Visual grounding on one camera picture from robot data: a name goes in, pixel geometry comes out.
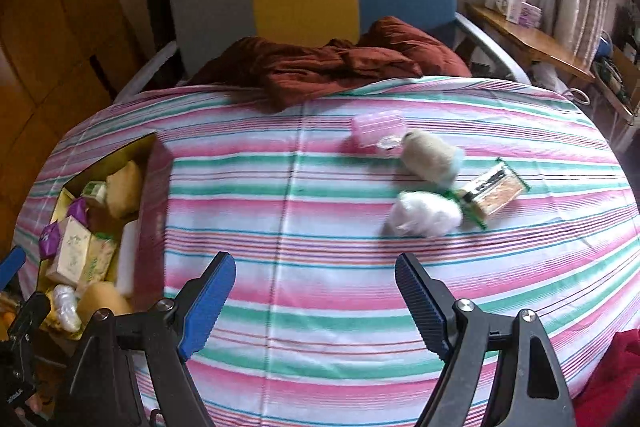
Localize purple box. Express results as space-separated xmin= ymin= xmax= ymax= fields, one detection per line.
xmin=520 ymin=2 xmax=543 ymax=28

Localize pink plastic box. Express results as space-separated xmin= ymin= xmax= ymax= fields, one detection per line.
xmin=350 ymin=113 xmax=407 ymax=158

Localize cracker packet with yellow label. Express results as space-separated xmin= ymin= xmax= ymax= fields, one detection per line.
xmin=82 ymin=232 xmax=120 ymax=283

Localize yellow sponge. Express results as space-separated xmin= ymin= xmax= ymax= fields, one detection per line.
xmin=80 ymin=282 xmax=133 ymax=323
xmin=106 ymin=160 xmax=146 ymax=220

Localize wooden desk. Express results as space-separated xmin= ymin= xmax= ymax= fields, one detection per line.
xmin=467 ymin=2 xmax=596 ymax=82

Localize red cloth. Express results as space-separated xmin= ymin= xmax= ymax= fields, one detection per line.
xmin=572 ymin=329 xmax=640 ymax=427

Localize grey bed rail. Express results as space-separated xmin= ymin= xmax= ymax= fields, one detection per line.
xmin=115 ymin=42 xmax=179 ymax=104
xmin=455 ymin=14 xmax=532 ymax=84

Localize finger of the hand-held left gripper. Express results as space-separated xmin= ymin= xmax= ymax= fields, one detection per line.
xmin=0 ymin=246 xmax=51 ymax=348

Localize white plastic bag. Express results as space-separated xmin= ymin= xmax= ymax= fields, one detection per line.
xmin=382 ymin=191 xmax=463 ymax=239

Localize white foam block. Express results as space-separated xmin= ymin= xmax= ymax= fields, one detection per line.
xmin=116 ymin=218 xmax=143 ymax=298

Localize metal rack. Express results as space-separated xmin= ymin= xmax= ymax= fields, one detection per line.
xmin=590 ymin=52 xmax=640 ymax=130

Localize green and white packet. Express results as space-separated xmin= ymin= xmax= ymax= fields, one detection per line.
xmin=80 ymin=181 xmax=110 ymax=208

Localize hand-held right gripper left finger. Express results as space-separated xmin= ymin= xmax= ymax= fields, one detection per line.
xmin=52 ymin=251 xmax=237 ymax=427

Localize rolled beige sock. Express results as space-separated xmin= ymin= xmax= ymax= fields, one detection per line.
xmin=400 ymin=130 xmax=463 ymax=190

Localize maroon blanket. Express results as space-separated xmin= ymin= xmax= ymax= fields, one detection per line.
xmin=187 ymin=16 xmax=473 ymax=112

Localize sesame bar packet green ends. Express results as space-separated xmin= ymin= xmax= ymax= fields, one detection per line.
xmin=447 ymin=157 xmax=528 ymax=230

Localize beige tissue box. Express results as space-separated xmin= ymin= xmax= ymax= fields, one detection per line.
xmin=46 ymin=216 xmax=93 ymax=284

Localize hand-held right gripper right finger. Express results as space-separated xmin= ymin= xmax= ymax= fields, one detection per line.
xmin=395 ymin=252 xmax=576 ymax=427

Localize maroon cardboard box gold inside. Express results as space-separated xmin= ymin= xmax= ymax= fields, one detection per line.
xmin=37 ymin=132 xmax=173 ymax=340

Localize clear plastic bag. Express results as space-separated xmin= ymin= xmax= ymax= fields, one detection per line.
xmin=50 ymin=284 xmax=82 ymax=333

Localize striped bedsheet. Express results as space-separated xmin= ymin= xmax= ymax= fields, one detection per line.
xmin=12 ymin=74 xmax=640 ymax=427

